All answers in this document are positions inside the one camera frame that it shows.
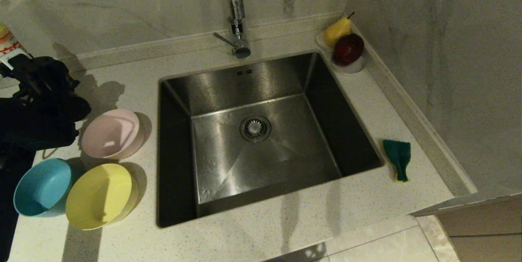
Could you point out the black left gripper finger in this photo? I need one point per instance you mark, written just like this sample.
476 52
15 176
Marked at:
43 63

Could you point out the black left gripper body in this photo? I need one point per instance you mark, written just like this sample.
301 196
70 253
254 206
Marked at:
49 86

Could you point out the yellow dish soap bottle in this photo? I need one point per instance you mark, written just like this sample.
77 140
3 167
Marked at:
6 42

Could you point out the pink plastic bowl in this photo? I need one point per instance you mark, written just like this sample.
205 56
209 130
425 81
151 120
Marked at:
112 133

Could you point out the chrome faucet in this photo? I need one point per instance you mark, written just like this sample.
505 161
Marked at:
235 9

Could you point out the stainless steel sink basin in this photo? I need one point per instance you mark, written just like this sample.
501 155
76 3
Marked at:
285 164

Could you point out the yellow green sponge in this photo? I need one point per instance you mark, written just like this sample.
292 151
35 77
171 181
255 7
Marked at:
397 154

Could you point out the blue plastic bowl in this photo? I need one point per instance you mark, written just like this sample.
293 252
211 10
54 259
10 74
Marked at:
40 188

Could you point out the yellow plastic bowl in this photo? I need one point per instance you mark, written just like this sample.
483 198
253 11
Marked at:
98 197

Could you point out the black induction cooktop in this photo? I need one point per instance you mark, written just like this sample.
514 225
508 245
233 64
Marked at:
5 233

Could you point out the round metal drain strainer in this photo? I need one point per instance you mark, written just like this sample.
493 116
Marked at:
255 128

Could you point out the yellow pear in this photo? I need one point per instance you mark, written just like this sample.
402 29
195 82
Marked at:
336 31

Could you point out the dark red apple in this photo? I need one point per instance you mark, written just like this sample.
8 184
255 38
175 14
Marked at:
347 50

